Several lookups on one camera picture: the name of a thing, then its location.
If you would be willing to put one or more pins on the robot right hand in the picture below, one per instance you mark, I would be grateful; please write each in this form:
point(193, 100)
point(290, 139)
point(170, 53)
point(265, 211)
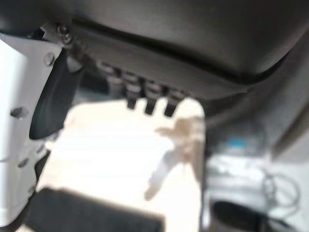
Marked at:
point(169, 36)

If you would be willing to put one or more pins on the white cloth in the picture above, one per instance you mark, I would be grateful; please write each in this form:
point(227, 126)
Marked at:
point(108, 149)

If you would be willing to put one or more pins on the black cloth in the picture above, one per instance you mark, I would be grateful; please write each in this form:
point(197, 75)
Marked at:
point(91, 212)

